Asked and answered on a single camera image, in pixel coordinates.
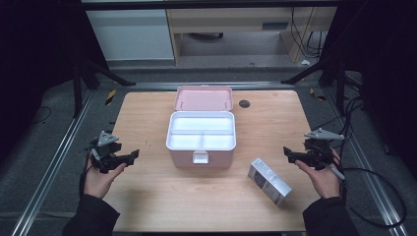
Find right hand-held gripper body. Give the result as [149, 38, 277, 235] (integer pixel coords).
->
[302, 127, 346, 171]

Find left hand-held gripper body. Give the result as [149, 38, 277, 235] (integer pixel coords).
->
[89, 130, 123, 174]

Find small white carton box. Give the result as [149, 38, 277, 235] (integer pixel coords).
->
[247, 157, 293, 207]

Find pink storage box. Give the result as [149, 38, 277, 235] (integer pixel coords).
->
[164, 85, 238, 170]

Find person's right hand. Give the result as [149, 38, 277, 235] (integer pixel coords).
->
[293, 147, 342, 201]

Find person's left hand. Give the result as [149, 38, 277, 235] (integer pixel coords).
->
[83, 161, 128, 201]

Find yellow and black tape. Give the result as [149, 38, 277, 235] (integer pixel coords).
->
[104, 89, 118, 106]
[309, 88, 328, 102]

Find black metal stand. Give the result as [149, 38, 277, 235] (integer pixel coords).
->
[280, 54, 349, 116]
[71, 58, 138, 120]

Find white divided tray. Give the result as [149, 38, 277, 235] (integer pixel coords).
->
[165, 110, 237, 151]

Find dark curtain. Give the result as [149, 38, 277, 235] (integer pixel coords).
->
[323, 0, 417, 180]
[0, 0, 101, 161]

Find white cabinet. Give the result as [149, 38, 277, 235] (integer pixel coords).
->
[86, 8, 175, 62]

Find light wooden desk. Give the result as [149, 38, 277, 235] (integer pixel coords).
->
[166, 6, 338, 64]

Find left hand-held gripper cable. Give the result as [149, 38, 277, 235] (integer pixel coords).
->
[79, 147, 100, 199]

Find hand-held gripper cable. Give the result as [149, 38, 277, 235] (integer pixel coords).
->
[329, 165, 408, 230]
[79, 147, 100, 199]

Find aluminium floor rail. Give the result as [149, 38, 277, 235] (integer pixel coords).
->
[322, 88, 410, 236]
[10, 88, 96, 236]
[128, 81, 296, 91]

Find thin black floor cable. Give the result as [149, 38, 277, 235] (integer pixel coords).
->
[30, 104, 53, 125]

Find right hand-held gripper cable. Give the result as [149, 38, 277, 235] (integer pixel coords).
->
[329, 165, 408, 230]

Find black hanging cables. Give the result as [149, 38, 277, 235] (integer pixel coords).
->
[289, 7, 329, 60]

